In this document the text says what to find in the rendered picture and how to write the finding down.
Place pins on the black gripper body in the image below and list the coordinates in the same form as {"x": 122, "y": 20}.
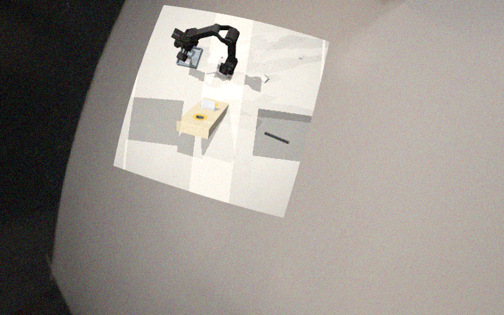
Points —
{"x": 182, "y": 56}

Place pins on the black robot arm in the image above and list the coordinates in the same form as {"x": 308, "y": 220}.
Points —
{"x": 191, "y": 36}

